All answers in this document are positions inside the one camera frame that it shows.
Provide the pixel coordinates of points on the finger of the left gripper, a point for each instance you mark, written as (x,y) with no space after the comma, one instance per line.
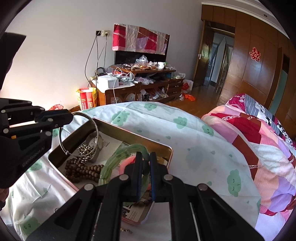
(51,118)

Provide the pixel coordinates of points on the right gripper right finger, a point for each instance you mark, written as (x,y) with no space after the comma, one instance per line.
(197,212)

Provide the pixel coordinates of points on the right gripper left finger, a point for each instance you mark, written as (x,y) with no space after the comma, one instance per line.
(94,212)

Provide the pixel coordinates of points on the silver metal bangle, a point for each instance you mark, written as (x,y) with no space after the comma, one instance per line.
(78,135)

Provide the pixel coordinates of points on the green jade bangle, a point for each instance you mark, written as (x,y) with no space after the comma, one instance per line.
(116,159)

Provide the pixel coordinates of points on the dark bead bracelet red tassel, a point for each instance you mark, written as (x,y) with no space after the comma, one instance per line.
(146,187)

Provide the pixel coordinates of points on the red plastic bag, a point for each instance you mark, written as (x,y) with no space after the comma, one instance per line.
(56,107)

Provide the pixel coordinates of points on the red yellow carton box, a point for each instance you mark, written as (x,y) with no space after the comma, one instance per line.
(87,98)

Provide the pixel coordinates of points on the pink metal tin box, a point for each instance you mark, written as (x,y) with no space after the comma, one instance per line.
(81,175)

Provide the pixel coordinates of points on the white green cloud bedsheet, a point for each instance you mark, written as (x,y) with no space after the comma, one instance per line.
(200,155)

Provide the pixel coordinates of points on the printed paper leaflet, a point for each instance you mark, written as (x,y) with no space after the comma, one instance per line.
(108,147)

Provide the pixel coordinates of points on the white box device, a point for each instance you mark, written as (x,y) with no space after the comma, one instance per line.
(106,82)

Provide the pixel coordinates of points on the black television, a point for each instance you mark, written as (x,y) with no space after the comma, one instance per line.
(123,57)

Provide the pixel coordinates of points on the pink red patchwork quilt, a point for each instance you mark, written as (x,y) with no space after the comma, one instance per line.
(269,152)

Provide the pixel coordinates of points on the wooden TV cabinet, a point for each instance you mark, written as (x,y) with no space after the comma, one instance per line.
(141,84)

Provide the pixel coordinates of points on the orange item on floor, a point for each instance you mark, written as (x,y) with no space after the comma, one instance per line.
(189,97)

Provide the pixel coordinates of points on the brown wooden door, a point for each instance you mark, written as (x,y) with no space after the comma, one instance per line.
(203,57)

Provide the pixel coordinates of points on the brown wooden wardrobe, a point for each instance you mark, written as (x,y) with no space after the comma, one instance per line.
(256,78)

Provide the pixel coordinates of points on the red double happiness sticker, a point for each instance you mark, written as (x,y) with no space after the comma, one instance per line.
(255,54)

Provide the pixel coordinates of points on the wall power socket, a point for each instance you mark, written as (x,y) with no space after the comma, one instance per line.
(102,33)

